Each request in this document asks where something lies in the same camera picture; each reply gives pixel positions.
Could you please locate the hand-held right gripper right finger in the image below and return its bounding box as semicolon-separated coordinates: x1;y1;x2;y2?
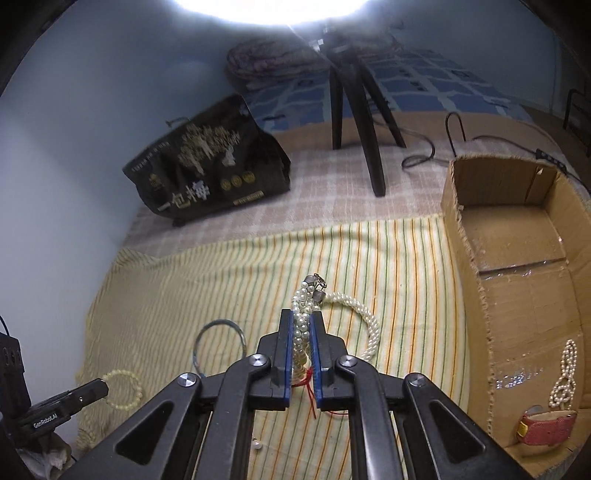
310;311;533;480

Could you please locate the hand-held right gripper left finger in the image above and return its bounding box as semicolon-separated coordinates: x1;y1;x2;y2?
59;310;294;480

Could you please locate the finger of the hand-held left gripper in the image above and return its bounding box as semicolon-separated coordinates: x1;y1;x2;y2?
69;377;110;409

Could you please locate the white twisted pearl necklace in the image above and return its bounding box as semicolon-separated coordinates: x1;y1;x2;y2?
291;273;380;385

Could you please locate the white crumpled paper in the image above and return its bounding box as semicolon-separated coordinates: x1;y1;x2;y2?
21;434;71;480

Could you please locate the blue thin bangle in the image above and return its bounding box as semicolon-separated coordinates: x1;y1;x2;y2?
191;319;246;377

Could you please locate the yellow striped cloth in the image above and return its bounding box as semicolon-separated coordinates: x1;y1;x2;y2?
75;215;472;480

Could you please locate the beige checked blanket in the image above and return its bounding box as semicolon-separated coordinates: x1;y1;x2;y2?
124;110;561;252

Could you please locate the black printed gift bag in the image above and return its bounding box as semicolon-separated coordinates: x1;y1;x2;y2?
122;93;292;228

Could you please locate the black tripod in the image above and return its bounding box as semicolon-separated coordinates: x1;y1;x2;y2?
318;27;407;199

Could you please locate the cardboard box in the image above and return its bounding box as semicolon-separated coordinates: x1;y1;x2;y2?
439;154;591;479

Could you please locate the red textured wristband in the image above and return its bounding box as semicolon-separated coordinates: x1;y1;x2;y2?
516;405;579;446

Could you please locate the blue patterned bed sheet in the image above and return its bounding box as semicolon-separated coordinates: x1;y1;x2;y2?
240;46;537;138

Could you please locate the folded pink quilt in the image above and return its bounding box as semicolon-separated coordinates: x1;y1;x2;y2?
225;37;334;92

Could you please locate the pale yellow bead bracelet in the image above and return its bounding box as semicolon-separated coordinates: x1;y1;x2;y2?
101;368;144;412

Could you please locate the red cord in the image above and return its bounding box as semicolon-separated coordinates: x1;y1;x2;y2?
295;368;346;419

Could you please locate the small white pearl necklace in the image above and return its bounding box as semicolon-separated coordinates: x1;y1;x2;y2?
549;339;579;410

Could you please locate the black cable with switch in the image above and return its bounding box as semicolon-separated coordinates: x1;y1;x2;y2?
466;135;570;175

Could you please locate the bright ring light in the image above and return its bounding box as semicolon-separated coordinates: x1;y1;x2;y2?
177;0;371;27

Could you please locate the black metal frame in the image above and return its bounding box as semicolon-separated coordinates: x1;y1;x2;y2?
563;89;591;155

